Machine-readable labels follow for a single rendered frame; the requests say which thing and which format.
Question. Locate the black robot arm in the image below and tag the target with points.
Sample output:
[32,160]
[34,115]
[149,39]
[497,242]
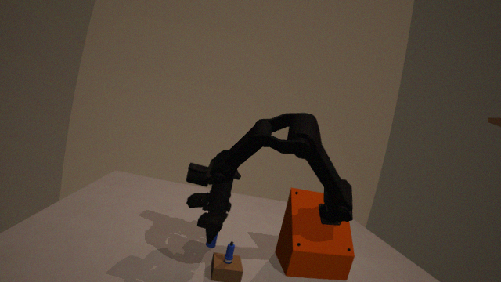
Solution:
[304,140]

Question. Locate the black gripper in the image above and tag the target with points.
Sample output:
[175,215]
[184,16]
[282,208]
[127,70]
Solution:
[213,220]

